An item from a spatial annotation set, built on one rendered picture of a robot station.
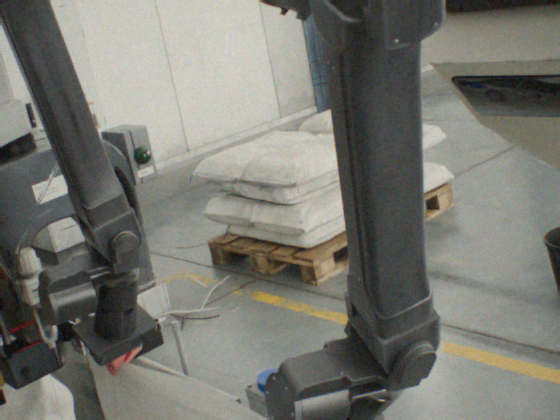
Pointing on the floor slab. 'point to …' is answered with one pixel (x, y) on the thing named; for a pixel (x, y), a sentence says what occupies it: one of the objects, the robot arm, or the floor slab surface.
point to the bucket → (554, 252)
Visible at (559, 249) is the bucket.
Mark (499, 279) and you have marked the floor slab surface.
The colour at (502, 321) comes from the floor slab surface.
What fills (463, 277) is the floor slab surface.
